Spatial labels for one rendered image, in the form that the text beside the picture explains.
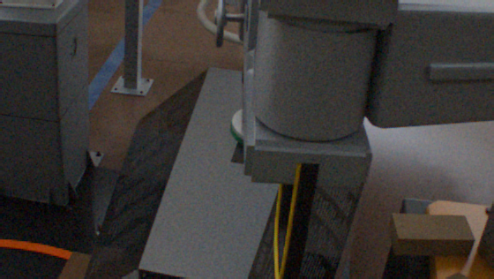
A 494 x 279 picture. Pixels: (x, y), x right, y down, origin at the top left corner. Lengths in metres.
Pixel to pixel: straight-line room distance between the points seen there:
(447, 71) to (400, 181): 2.28
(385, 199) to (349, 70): 2.21
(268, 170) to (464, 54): 0.37
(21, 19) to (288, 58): 1.74
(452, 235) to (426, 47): 0.69
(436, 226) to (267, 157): 0.70
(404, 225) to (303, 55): 0.74
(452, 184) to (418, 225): 1.79
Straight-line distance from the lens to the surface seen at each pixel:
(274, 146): 1.10
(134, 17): 3.75
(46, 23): 2.62
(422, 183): 3.41
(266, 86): 1.09
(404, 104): 1.13
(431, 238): 1.65
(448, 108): 1.18
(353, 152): 1.12
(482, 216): 1.87
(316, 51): 1.03
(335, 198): 1.98
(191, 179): 1.74
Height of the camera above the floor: 1.80
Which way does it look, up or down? 31 degrees down
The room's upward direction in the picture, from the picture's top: 5 degrees clockwise
